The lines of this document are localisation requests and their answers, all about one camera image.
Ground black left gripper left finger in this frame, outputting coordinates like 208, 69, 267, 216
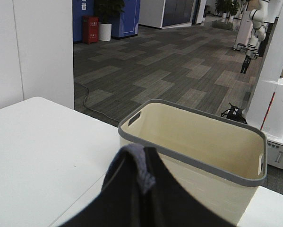
61, 155, 146, 227

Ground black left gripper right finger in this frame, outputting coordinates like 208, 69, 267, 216
141, 147, 233, 227

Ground black background gripper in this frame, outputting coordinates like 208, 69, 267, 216
240, 55, 251, 74

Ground dark blue towel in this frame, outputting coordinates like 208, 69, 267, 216
102, 143, 155, 195

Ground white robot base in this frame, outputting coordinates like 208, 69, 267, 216
246, 0, 283, 170

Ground black gripper on floor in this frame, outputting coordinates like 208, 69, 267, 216
220, 103, 248, 124

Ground distant potted plants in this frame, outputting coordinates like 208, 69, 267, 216
215, 0, 240, 19

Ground beige basket grey rim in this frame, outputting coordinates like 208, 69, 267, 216
118, 99, 267, 225

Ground white blue cabinet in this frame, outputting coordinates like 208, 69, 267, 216
139, 0, 200, 29

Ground blue display stand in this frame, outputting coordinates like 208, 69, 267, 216
72, 0, 140, 43

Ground potted plant white pot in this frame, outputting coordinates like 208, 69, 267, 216
94, 0, 125, 41

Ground red fire extinguisher cabinet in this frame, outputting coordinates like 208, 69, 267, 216
82, 16, 99, 44

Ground grey floor cable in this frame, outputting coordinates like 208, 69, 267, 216
74, 80, 120, 119

